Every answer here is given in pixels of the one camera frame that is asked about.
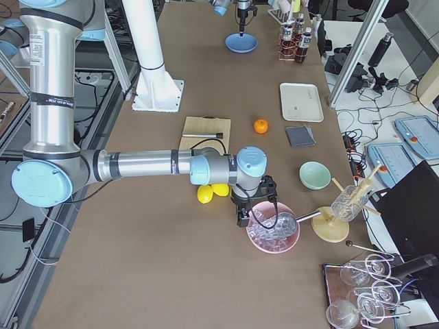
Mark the dark drink bottle upper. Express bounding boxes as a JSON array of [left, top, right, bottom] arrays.
[[281, 19, 295, 56]]

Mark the blue teach pendant far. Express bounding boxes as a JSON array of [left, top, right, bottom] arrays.
[[394, 116, 438, 160]]

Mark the grey folded cloth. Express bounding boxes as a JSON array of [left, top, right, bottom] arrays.
[[285, 125, 316, 147]]

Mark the clear glass mug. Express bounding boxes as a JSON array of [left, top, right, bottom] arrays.
[[331, 185, 368, 222]]

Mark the pink bowl with ice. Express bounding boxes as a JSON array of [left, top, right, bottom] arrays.
[[246, 202, 300, 254]]

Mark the blue teach pendant near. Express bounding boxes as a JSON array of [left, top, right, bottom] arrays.
[[366, 143, 418, 188]]

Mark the wine glass on rack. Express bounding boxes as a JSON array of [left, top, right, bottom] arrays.
[[322, 253, 411, 328]]

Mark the orange mandarin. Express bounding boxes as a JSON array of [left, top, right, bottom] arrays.
[[253, 119, 269, 134]]

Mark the dark drink bottle right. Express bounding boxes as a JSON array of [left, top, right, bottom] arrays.
[[294, 13, 305, 40]]

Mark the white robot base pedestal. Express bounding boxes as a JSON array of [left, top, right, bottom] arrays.
[[123, 0, 184, 113]]

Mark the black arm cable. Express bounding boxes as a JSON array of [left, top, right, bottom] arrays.
[[190, 138, 279, 230]]

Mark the cream rabbit tray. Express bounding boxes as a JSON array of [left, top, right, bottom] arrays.
[[280, 82, 324, 123]]

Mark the blue plate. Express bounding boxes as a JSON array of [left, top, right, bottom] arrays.
[[225, 33, 258, 53]]

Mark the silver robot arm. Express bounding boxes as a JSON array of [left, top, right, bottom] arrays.
[[12, 1, 277, 228], [208, 0, 258, 36]]

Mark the dark drink bottle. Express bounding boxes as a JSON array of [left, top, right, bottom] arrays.
[[281, 19, 295, 56], [294, 13, 305, 40], [295, 27, 312, 63]]

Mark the yellow lemon upper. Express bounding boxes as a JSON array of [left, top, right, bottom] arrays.
[[211, 184, 230, 197]]

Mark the dark drink bottle lower left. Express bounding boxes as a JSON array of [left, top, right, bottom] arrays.
[[295, 27, 312, 63]]

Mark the metal ice scoop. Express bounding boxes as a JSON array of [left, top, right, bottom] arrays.
[[269, 210, 321, 239]]

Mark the wooden cup stand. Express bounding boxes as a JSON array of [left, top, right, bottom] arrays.
[[311, 164, 381, 243]]

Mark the steel muddler black tip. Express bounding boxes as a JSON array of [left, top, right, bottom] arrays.
[[182, 132, 224, 139]]

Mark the wooden cutting board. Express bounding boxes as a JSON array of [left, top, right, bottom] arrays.
[[179, 117, 231, 154]]

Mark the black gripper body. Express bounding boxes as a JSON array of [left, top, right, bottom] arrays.
[[235, 0, 257, 25], [230, 175, 277, 228]]

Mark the green bowl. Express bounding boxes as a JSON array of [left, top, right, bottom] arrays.
[[299, 161, 331, 190]]

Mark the yellow lemon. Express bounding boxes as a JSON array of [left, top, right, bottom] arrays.
[[211, 184, 230, 197], [197, 185, 213, 204]]

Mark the blue teach pendant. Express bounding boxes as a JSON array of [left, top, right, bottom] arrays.
[[366, 143, 418, 188], [394, 116, 438, 160]]

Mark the yellow lemon lower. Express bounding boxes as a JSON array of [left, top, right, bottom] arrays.
[[197, 185, 213, 204]]

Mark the copper wire bottle rack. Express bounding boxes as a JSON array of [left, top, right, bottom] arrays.
[[278, 18, 312, 63]]

